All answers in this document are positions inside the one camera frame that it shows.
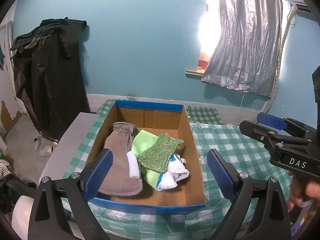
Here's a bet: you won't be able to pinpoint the green sparkly scrubber cloth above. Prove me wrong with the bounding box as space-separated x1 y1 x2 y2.
144 133 184 173

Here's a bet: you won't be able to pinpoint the person's right hand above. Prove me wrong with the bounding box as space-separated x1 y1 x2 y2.
287 171 320 216

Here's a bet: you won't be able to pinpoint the green checkered plastic tablecloth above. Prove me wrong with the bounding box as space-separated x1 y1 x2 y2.
61 100 293 238

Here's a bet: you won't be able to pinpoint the green checkered floor mat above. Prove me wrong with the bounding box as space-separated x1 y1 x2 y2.
185 106 222 125

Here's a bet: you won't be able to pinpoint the grey crinkled curtain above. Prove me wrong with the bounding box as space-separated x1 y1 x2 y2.
202 0 283 96

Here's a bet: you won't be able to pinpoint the white paper roll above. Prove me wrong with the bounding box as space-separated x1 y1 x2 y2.
11 196 34 239

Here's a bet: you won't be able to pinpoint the light green cloth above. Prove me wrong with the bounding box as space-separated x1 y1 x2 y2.
131 129 163 191

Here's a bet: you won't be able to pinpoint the white blue sock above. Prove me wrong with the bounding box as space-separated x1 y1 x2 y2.
156 154 190 190

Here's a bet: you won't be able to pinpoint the black hanging clothes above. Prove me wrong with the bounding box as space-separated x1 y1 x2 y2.
10 17 90 140

